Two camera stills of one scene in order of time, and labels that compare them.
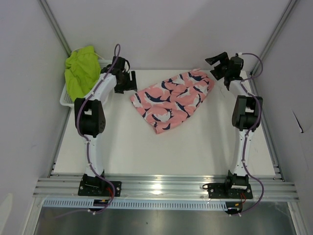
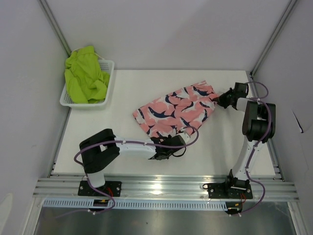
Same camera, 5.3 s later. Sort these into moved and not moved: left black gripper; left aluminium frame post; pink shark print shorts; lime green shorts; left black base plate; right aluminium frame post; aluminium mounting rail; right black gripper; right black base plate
Moved: left black gripper; pink shark print shorts; right black gripper
Not moved: left black base plate; aluminium mounting rail; left aluminium frame post; lime green shorts; right black base plate; right aluminium frame post
